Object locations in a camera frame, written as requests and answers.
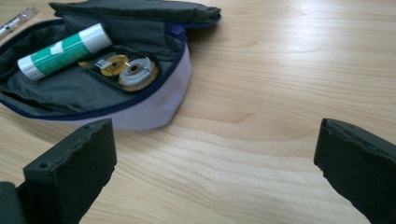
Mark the green and white glue stick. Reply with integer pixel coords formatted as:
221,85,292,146
17,22,113,82

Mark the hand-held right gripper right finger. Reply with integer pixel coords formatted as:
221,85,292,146
313,118,396,224

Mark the clear correction tape dispenser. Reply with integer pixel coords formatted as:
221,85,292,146
78,52,162,93

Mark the clear pen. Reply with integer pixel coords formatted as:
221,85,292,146
0,6,40,40

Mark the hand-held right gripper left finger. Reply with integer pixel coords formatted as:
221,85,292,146
17,118,118,224

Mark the lilac zip pencil case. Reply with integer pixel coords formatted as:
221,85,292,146
0,0,222,132

